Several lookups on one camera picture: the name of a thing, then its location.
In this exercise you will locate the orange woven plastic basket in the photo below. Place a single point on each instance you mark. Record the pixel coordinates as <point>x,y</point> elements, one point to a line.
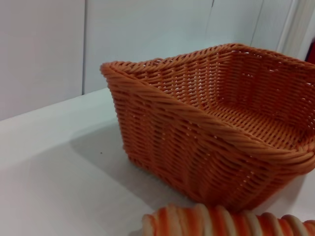
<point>184,147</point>

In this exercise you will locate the striped orange white bread roll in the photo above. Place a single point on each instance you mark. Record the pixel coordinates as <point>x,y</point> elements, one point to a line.
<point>197,221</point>

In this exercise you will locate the red and dark object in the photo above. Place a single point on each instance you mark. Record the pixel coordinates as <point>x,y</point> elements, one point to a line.
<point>311,52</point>

